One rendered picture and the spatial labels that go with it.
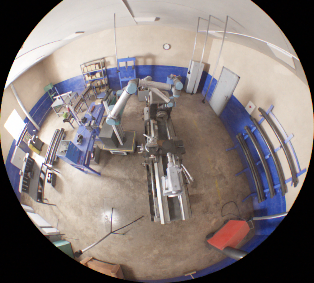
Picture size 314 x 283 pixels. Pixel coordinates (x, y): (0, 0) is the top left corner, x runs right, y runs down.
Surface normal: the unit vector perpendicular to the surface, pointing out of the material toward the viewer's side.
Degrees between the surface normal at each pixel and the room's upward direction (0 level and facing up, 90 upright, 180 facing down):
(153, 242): 0
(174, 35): 90
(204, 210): 0
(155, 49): 90
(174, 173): 0
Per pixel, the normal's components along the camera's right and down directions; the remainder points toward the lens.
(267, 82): -0.99, 0.04
